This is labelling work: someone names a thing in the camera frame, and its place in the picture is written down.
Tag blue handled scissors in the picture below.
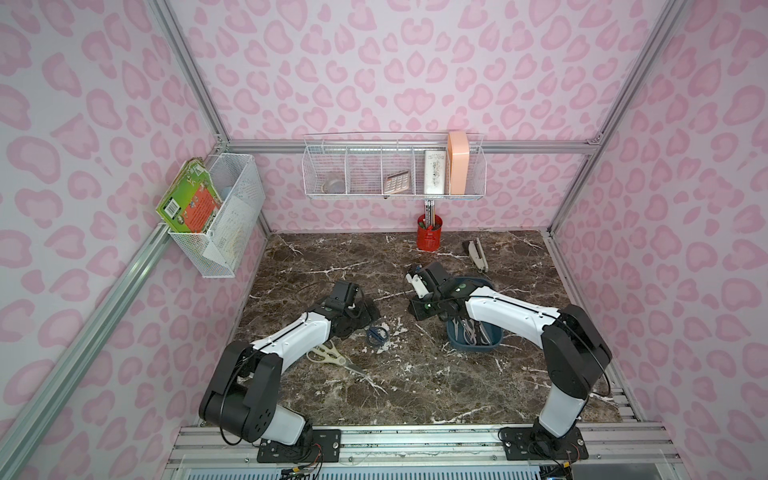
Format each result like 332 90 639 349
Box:
366 326 390 348

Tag cream handled scissors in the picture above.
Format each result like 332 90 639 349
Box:
305 341 388 394

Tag pink handled scissors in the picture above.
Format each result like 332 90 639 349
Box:
474 321 492 345

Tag large black scissors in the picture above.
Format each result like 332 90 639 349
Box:
446 320 462 345

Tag medium black scissors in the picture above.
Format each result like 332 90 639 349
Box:
459 319 476 345

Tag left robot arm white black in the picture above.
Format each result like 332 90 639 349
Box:
198 294 380 447

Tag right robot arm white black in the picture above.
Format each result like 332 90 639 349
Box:
406 262 613 454

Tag teal storage box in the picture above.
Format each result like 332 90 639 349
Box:
441 313 503 352

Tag white patterned box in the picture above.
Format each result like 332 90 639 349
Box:
423 150 447 195

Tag pink box on shelf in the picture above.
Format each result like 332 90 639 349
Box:
447 130 470 195

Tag grey stapler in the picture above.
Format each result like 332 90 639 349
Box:
462 238 489 273

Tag red pen holder cup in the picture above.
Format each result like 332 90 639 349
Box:
417 214 443 252

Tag small calculator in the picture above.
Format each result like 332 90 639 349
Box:
383 171 412 196

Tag tape roll on shelf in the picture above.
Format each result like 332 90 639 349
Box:
321 173 346 195

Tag white paper in basket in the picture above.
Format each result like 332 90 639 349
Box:
203 195 253 271

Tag white mesh side basket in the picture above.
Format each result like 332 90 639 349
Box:
156 153 266 279

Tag green red booklet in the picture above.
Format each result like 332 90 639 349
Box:
156 157 223 234

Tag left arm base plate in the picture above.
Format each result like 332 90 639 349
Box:
257 428 342 464

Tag white wire shelf basket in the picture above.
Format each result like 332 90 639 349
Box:
301 132 487 200

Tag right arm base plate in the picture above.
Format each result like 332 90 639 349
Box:
498 424 590 463

